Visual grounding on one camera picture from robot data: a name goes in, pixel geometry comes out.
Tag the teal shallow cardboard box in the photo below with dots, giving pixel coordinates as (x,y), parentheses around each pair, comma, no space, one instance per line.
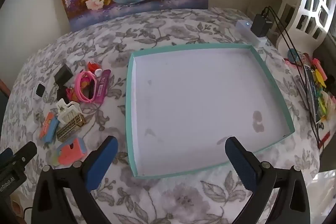
(197,98)

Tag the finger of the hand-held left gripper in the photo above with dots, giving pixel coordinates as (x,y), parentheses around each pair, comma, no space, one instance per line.
(25,151)

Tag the brown pink dog toy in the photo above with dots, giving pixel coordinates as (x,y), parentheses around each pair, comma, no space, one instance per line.
(70,94)

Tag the black toy car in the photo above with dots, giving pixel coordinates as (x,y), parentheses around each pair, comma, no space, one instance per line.
(61,94)

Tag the tan tape roll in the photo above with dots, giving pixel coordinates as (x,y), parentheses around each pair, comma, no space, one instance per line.
(15,207)

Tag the pale green plastic piece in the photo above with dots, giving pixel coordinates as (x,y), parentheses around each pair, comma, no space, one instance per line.
(54,157)

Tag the pink smartwatch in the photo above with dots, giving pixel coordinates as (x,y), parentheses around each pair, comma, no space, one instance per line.
(78,81)

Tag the black plugged power adapter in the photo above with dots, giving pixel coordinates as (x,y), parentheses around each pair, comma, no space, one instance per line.
(260,24)

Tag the black wall charger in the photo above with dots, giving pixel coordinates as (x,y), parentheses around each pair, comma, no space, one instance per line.
(63,74)

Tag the white lattice chair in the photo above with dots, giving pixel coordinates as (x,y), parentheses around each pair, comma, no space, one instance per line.
(307,11)

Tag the white smartwatch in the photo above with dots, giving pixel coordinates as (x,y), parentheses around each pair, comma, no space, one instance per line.
(40,89)

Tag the colourful round container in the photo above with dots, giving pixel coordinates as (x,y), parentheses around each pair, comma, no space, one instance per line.
(292,56)

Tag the red white small tube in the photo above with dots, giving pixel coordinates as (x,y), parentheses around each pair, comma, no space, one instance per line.
(93,66)

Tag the orange blue card pack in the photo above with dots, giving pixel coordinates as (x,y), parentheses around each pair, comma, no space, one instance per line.
(47,124)

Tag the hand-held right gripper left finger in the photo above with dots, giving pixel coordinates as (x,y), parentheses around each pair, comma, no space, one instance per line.
(102,161)

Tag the white ribbed plastic piece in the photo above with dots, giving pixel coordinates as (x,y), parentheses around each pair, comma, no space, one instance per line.
(68,112)

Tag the pile of colourful stationery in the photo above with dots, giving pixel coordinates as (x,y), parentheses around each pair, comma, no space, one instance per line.
(321,77)

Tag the dark glass cabinet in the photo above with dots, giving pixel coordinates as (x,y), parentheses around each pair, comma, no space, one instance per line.
(2,108)

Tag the white power strip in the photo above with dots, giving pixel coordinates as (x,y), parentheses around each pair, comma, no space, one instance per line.
(244,29)

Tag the pink purple flat stick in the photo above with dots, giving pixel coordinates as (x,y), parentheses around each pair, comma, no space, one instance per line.
(103,83)

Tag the grey floral blanket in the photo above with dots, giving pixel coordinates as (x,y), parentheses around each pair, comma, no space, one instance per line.
(183,24)

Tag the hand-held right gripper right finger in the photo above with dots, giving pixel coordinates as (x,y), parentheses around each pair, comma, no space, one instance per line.
(241,166)

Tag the gold patterned rectangular case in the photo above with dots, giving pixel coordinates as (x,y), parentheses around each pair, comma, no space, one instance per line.
(72,127)

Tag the dark blue book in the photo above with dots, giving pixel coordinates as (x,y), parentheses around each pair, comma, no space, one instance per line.
(312,92)

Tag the reddish wooden post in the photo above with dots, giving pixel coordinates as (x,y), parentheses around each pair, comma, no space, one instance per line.
(4,87)

